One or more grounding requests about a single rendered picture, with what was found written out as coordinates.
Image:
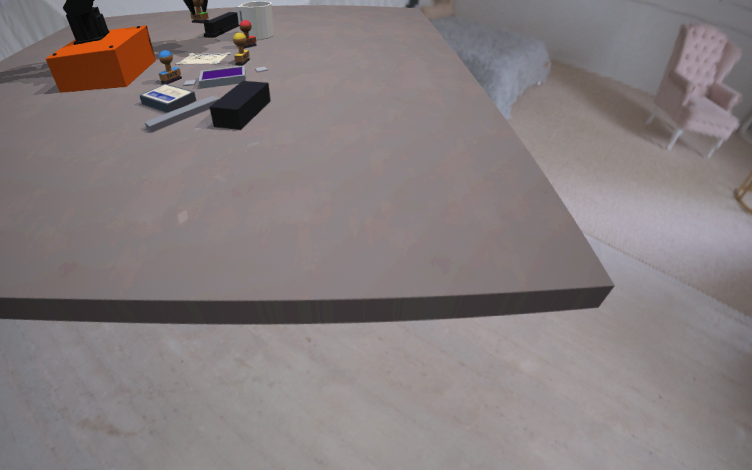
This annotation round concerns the grey cylindrical cup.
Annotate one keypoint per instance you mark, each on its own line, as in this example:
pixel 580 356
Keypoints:
pixel 259 14

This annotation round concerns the grey long bar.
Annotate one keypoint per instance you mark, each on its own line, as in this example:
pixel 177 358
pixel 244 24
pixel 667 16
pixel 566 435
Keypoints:
pixel 180 114

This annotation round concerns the cream inspection card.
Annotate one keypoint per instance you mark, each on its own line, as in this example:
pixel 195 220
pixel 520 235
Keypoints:
pixel 203 58

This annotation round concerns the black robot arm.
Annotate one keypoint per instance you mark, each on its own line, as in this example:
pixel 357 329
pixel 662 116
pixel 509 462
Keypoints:
pixel 85 21

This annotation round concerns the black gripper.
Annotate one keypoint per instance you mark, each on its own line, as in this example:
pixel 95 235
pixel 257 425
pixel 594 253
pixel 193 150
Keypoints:
pixel 190 5

